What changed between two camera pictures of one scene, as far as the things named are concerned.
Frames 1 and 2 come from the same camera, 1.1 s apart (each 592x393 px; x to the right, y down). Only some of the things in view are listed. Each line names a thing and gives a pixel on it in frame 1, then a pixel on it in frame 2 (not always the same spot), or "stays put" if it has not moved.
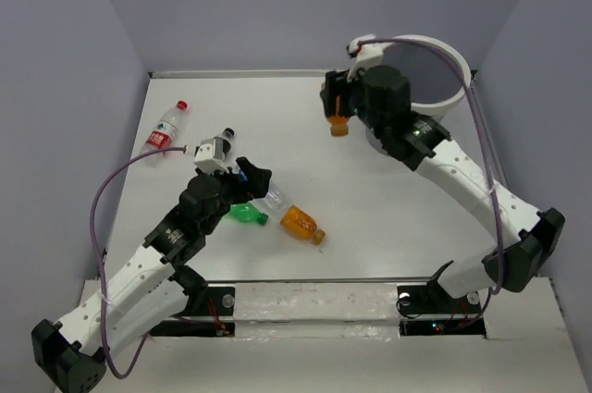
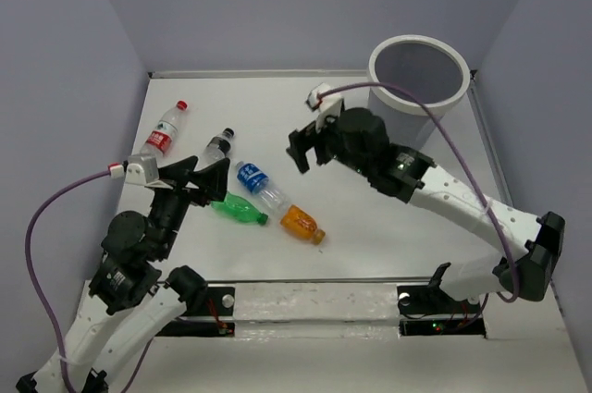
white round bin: (437, 73) stays put
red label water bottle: (162, 136) stays put
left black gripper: (255, 186) to (213, 178)
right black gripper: (332, 85) to (306, 138)
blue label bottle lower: (275, 198) stays put
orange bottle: (300, 224) stays put
